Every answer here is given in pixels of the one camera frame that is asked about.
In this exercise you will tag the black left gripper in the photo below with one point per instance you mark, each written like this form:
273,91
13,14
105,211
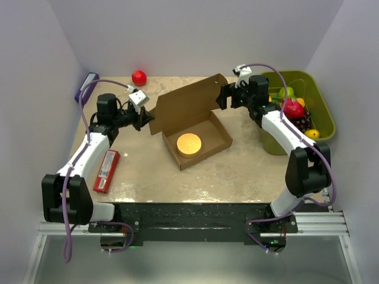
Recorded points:
143,119

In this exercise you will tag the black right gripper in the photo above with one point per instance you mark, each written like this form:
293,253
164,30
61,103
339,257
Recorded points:
230,90

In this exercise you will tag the brown cardboard box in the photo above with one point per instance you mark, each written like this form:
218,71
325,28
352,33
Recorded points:
189,109

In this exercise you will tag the round yellow biscuit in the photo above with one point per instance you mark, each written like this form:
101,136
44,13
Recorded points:
188,145

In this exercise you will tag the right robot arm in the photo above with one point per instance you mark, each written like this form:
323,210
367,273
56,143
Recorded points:
308,169

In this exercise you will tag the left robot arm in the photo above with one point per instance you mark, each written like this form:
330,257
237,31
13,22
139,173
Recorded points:
66,197

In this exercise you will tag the red rectangular box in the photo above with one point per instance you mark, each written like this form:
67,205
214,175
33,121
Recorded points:
106,171

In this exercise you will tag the red apple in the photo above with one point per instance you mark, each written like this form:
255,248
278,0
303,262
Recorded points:
139,78

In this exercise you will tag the green lime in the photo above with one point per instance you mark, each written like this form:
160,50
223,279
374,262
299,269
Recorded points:
288,91

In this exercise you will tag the orange fruit behind dragonfruit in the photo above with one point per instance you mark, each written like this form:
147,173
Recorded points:
301,102

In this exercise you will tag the green plastic bin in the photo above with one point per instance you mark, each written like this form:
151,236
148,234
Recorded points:
304,87

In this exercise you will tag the purple grape bunch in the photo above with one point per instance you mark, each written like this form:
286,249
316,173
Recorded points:
303,123

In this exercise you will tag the yellow mango lower right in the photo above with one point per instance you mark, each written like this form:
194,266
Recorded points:
312,133

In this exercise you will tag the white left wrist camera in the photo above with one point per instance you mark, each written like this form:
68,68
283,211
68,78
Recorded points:
137,97

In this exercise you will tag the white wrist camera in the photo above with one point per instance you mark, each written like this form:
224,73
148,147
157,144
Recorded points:
137,97
243,73

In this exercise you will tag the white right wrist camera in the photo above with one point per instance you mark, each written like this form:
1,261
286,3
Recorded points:
243,73

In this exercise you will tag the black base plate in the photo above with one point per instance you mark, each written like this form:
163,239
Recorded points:
251,224

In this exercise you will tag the aluminium rail frame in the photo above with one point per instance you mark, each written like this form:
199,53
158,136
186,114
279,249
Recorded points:
318,249

